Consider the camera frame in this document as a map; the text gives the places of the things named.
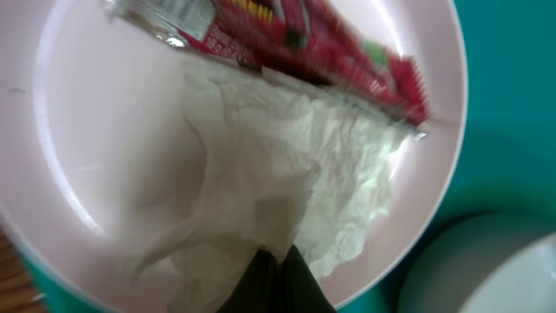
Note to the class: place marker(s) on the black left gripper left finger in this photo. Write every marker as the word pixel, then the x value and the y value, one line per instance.
pixel 258 288

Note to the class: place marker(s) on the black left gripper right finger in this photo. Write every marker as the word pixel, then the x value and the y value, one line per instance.
pixel 299 290

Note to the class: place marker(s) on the white paper napkin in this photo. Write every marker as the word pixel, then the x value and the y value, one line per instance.
pixel 287 167

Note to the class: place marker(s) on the red snack wrapper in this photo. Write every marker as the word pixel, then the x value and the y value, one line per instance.
pixel 305 39

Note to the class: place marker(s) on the grey-green bowl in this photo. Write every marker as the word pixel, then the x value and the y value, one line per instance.
pixel 487 263

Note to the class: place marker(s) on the large pink plate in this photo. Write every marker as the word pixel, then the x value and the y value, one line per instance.
pixel 91 125

